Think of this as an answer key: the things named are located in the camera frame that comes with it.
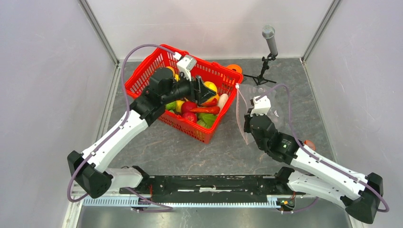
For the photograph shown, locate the orange red toy mango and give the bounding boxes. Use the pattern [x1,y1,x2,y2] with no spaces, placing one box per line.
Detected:
[201,97,218,107]

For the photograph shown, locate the red plastic basket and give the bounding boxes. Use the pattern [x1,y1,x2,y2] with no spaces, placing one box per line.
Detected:
[125,48,243,144]

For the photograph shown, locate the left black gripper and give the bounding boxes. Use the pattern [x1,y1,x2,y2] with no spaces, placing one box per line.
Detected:
[163,69,217,105]

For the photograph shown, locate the orange toy carrot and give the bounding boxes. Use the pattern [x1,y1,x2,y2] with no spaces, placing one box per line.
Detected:
[190,106,221,115]

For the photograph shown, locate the green toy pepper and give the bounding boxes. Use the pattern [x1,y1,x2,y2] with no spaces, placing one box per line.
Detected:
[165,101,176,111]

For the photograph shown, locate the red toy apple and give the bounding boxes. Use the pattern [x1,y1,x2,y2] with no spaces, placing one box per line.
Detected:
[182,112,198,123]

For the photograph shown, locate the orange toy tangerine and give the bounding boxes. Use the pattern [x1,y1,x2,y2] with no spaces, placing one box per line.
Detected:
[166,66,175,75]

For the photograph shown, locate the orange toy block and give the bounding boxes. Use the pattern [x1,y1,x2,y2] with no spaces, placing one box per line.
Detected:
[304,140,316,151]

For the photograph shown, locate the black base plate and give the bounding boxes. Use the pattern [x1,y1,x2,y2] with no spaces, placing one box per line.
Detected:
[134,175,293,203]

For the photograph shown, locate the white toy radish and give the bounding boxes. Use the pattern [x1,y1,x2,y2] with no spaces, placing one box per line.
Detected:
[217,94,229,111]

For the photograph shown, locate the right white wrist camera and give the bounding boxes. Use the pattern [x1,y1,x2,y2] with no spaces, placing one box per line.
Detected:
[249,95,271,116]

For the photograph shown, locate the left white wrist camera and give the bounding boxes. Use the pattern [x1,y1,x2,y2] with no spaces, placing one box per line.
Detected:
[177,55,197,81]

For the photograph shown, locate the clear zip top bag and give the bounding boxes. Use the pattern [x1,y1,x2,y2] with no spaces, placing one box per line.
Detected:
[236,83,285,145]

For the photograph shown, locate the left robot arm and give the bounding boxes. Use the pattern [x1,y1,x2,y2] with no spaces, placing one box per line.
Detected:
[67,67,216,201]

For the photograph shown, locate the orange round toy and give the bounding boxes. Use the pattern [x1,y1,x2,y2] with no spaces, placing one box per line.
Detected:
[226,64,243,74]

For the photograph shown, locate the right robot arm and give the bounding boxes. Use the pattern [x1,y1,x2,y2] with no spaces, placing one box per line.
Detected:
[244,114,384,224]

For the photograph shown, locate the aluminium frame rail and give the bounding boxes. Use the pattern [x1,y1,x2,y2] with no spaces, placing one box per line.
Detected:
[61,174,318,228]

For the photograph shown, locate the black microphone tripod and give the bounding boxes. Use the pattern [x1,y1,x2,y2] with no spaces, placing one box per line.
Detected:
[243,53,277,86]

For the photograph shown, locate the grey microphone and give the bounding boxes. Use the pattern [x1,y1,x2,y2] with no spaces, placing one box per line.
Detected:
[262,25,278,57]

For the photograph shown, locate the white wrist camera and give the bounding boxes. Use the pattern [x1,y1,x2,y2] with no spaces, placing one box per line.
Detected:
[249,95,271,116]
[177,55,197,81]

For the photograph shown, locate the yellow toy lemon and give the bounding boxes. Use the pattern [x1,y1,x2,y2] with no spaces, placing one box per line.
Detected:
[204,81,218,93]

